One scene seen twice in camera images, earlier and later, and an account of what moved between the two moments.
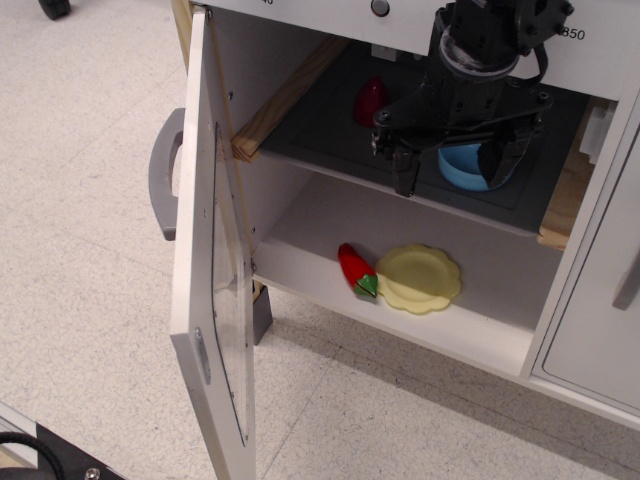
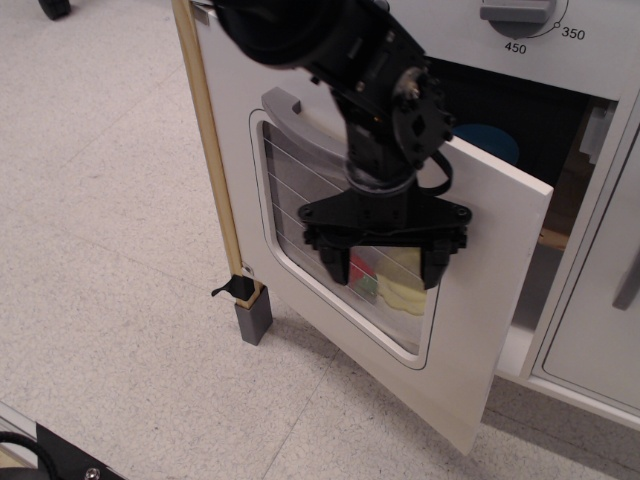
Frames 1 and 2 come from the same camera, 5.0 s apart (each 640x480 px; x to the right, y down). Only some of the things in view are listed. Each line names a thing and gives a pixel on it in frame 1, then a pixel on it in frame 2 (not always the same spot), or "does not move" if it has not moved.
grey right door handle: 628,289 does not move
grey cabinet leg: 262,316 does not move
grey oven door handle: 170,135 -> 287,110
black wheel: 56,9 does not move
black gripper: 450,106 -> 382,218
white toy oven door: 213,314 -> 439,348
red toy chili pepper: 361,275 does not move
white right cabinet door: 592,348 does not move
